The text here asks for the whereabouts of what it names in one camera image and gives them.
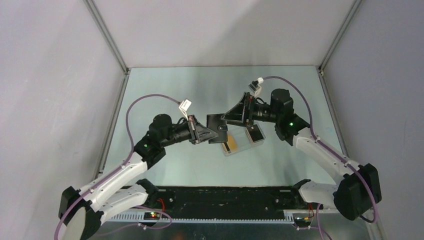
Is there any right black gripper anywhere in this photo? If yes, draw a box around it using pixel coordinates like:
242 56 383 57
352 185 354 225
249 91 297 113
221 92 280 129

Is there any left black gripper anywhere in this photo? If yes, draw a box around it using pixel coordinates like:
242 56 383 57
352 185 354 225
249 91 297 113
161 115 218 148

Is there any black card holder wallet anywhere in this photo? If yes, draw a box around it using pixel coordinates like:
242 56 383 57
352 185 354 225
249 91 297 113
206 113 228 144

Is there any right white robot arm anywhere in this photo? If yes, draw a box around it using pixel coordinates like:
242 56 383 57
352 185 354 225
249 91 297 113
221 88 382 221

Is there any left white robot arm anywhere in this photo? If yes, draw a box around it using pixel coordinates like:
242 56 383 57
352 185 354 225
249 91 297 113
54 114 219 240

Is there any black credit card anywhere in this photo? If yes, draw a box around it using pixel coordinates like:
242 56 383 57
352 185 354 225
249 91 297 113
246 124 265 144

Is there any clear plastic card tray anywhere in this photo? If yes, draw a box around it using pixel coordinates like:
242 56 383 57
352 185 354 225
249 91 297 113
220 124 266 157

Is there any orange credit card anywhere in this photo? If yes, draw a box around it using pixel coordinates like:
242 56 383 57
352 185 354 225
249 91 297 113
221 134 238 155

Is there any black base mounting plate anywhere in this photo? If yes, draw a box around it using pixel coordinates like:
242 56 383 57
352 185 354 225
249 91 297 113
143 186 317 221

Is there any left controller board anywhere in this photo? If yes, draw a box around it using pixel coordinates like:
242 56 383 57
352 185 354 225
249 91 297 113
143 211 161 221

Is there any controller board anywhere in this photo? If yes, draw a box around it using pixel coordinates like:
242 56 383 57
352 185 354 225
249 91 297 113
143 211 161 221
293 216 314 230

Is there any right controller board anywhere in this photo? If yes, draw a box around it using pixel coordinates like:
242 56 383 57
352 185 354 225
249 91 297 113
293 216 314 230

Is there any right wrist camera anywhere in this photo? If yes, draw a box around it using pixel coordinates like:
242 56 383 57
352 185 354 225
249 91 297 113
248 77 264 95

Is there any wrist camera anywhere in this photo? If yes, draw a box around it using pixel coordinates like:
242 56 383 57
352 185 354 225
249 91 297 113
178 98 192 115
248 77 264 95

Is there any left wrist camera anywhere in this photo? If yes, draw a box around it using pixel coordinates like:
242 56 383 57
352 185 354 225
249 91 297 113
178 98 192 115

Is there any right aluminium frame post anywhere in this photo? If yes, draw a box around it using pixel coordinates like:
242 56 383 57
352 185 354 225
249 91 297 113
318 0 363 75

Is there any aluminium frame post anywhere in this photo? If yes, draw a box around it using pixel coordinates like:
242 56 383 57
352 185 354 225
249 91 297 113
318 0 363 75
83 0 129 75

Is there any left aluminium frame post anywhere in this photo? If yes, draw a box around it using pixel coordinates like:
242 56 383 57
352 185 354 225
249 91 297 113
83 0 129 75

